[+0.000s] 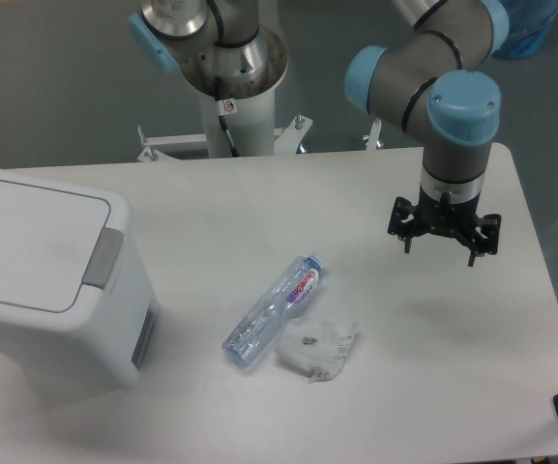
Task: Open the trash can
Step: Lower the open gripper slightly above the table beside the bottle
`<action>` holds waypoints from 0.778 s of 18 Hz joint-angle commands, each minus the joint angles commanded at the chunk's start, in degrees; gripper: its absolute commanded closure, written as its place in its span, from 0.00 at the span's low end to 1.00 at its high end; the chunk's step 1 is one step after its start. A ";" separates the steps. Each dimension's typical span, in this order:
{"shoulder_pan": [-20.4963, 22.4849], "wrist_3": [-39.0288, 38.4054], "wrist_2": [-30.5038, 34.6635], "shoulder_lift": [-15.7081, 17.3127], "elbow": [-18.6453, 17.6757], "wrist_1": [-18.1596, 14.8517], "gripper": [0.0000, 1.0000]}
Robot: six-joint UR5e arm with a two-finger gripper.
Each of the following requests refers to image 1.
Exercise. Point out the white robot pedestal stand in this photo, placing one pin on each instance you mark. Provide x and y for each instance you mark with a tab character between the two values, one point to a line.
231	128

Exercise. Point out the crumpled clear plastic wrapper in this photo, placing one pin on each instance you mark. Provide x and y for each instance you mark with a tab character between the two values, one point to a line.
316	348

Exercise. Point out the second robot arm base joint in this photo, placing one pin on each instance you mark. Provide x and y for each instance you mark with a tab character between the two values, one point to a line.
221	47

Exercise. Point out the clear plastic water bottle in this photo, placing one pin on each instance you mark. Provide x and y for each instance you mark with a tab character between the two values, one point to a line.
287	298

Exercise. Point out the white trash can lid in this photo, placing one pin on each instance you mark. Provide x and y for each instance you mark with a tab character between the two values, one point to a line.
48	233

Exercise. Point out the blue water jug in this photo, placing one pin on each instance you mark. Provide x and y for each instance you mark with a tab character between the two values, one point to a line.
530	22

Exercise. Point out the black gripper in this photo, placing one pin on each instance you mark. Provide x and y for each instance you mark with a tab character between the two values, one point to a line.
444	218

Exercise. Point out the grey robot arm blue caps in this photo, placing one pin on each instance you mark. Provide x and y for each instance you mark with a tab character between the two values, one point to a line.
431	90

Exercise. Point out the white trash can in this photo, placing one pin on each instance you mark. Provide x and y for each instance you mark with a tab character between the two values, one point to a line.
103	336

